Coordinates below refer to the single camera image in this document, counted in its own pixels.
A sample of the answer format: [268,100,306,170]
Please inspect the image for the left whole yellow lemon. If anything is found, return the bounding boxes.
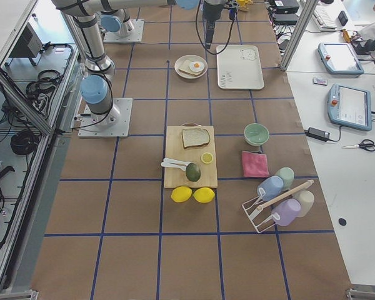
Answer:
[171,186,193,203]

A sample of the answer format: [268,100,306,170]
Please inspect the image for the teach pendant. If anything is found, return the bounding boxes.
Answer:
[327,84,372,131]
[317,43,364,76]

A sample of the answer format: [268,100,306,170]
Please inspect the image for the pink cloth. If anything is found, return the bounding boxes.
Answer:
[241,151,269,178]

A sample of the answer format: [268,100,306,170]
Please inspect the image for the wooden cutting board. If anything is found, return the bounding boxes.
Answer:
[164,126,218,189]

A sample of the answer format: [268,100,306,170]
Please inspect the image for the white round plate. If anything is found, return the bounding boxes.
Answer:
[174,54,208,79]

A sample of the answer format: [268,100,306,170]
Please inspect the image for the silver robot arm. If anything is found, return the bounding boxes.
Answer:
[52,0,200,127]
[101,9,135,38]

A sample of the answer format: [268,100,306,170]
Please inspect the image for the cream bear tray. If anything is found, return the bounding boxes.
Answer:
[216,45,264,90]

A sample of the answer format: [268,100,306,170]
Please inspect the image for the white bread slice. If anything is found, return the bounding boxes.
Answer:
[182,128,211,149]

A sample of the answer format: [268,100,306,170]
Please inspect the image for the green bowl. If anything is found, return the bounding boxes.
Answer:
[244,123,269,146]

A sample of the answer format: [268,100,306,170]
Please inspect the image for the black power adapter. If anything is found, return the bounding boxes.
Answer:
[304,127,330,142]

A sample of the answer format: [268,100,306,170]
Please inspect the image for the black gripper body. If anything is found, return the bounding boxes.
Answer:
[205,20,216,44]

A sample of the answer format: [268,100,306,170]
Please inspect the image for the green avocado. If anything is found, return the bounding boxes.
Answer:
[185,162,201,182]

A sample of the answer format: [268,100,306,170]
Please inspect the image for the black scissors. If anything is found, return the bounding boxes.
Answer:
[342,139,375,153]

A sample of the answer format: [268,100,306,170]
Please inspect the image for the purple cup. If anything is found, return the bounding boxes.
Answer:
[271,198,301,226]

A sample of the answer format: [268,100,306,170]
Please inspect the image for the white keyboard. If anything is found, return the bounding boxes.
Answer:
[312,5,338,32]

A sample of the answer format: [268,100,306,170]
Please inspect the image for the lower teach pendant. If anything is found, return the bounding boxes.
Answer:
[327,84,372,131]

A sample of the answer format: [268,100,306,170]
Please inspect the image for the fried egg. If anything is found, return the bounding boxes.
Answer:
[189,61,205,73]

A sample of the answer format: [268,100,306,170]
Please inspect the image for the aluminium frame post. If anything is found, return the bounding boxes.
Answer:
[280,0,318,71]

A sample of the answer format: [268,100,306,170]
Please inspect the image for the blue cup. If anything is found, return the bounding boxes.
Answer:
[257,176,284,201]

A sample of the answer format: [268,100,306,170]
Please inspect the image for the right whole yellow lemon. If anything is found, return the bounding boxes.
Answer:
[193,187,215,204]

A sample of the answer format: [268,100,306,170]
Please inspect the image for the lemon slice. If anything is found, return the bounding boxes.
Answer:
[201,152,214,164]

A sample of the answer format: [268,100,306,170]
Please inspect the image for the upper teach pendant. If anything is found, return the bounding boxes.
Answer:
[317,43,364,76]

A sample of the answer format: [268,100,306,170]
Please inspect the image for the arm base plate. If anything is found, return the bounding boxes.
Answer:
[104,19,144,44]
[77,98,133,138]

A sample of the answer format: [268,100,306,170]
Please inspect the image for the whole yellow lemon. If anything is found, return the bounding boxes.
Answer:
[193,187,215,204]
[171,186,193,203]

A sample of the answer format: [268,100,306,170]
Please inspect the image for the white wire cup rack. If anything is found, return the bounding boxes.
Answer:
[242,179,314,233]

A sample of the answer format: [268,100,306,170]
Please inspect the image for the bread slice under egg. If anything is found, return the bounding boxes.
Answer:
[177,59,206,77]

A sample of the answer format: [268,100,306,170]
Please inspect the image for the white plastic knife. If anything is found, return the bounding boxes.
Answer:
[161,162,186,172]

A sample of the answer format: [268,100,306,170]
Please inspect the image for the green cup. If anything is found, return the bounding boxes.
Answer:
[275,167,294,191]

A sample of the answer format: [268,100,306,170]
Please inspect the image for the beige cup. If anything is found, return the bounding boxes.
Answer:
[292,190,314,218]

